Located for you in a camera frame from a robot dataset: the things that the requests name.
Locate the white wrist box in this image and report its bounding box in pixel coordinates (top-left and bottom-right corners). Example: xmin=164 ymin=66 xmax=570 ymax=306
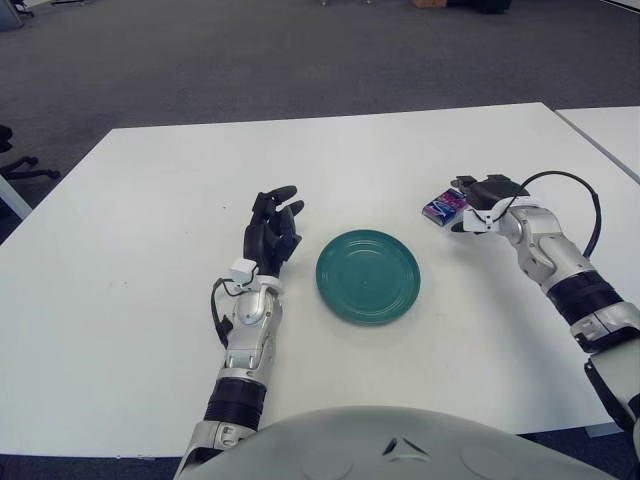
xmin=229 ymin=258 xmax=260 ymax=289
xmin=462 ymin=197 xmax=544 ymax=235

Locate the white table leg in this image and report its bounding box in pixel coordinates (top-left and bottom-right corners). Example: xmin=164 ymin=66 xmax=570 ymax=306
xmin=0 ymin=172 xmax=34 ymax=221

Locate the black office chair base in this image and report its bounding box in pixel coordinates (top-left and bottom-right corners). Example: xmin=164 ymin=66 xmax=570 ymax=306
xmin=0 ymin=124 xmax=62 ymax=182

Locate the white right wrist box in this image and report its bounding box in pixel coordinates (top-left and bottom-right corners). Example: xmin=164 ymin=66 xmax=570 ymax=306
xmin=462 ymin=197 xmax=544 ymax=235

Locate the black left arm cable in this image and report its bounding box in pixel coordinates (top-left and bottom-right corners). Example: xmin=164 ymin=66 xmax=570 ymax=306
xmin=210 ymin=277 xmax=241 ymax=346

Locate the black bulky bag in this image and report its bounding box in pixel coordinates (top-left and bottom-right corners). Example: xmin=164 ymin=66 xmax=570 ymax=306
xmin=447 ymin=0 xmax=515 ymax=15

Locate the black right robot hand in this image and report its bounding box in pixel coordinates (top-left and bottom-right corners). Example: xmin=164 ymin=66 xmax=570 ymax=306
xmin=449 ymin=173 xmax=530 ymax=211

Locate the grey office furniture piece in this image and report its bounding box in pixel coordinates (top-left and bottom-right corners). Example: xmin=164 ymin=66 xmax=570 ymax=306
xmin=0 ymin=0 xmax=37 ymax=19

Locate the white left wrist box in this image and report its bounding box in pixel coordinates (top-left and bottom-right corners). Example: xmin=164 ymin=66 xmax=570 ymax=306
xmin=229 ymin=258 xmax=260 ymax=289

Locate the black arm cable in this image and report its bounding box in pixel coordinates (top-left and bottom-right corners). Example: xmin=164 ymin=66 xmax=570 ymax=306
xmin=519 ymin=170 xmax=601 ymax=259
xmin=210 ymin=277 xmax=241 ymax=346

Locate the purple blue gum pack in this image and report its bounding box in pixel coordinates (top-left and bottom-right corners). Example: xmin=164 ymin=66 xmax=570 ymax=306
xmin=422 ymin=188 xmax=470 ymax=227

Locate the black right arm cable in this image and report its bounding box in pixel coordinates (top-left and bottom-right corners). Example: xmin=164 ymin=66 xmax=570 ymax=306
xmin=519 ymin=170 xmax=601 ymax=259

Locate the grey robot torso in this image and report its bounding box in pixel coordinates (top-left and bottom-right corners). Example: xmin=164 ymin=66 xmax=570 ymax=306
xmin=187 ymin=405 xmax=616 ymax=480

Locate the green round plate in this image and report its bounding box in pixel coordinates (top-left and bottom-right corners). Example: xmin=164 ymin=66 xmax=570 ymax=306
xmin=315 ymin=229 xmax=423 ymax=328

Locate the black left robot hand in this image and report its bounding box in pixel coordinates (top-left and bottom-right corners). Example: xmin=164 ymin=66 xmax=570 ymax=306
xmin=243 ymin=185 xmax=306 ymax=281

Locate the white neighbouring table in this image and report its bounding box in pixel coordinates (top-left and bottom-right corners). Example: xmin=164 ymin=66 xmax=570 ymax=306
xmin=554 ymin=106 xmax=640 ymax=184

